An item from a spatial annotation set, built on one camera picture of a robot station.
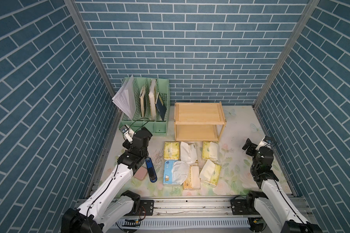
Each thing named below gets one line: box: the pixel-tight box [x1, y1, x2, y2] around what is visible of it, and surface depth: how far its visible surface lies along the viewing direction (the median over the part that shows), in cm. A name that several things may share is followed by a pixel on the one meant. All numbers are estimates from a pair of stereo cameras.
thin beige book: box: [139, 85, 146, 119], surface depth 104 cm
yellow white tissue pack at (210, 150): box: [202, 140, 219, 161], surface depth 93 cm
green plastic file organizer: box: [119, 77, 171, 137], surface depth 105 cm
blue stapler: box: [145, 156, 158, 184], surface depth 87 cm
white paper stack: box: [111, 74, 136, 120], surface depth 96 cm
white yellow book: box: [148, 78, 157, 121], surface depth 98 cm
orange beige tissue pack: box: [183, 165, 201, 190], surface depth 82 cm
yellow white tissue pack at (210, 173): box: [198, 159, 222, 188], surface depth 83 cm
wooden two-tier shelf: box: [174, 100, 228, 143], surface depth 93 cm
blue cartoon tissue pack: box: [162, 159, 190, 187], surface depth 82 cm
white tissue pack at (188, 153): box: [179, 141, 198, 165], surface depth 90 cm
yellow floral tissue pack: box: [163, 141, 181, 161], surface depth 93 cm
